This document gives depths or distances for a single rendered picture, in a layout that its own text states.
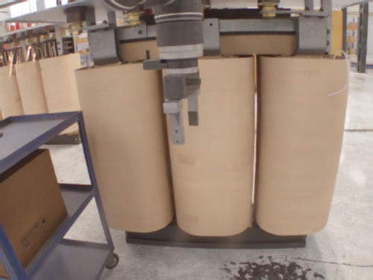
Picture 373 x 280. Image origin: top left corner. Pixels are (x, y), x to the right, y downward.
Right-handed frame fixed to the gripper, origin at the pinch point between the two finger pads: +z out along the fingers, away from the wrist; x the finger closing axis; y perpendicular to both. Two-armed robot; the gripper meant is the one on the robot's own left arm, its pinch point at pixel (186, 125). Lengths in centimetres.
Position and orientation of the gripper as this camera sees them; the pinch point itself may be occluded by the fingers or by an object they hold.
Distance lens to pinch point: 66.8
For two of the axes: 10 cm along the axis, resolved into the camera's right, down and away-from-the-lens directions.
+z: 0.7, 9.3, 3.6
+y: 9.6, 0.4, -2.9
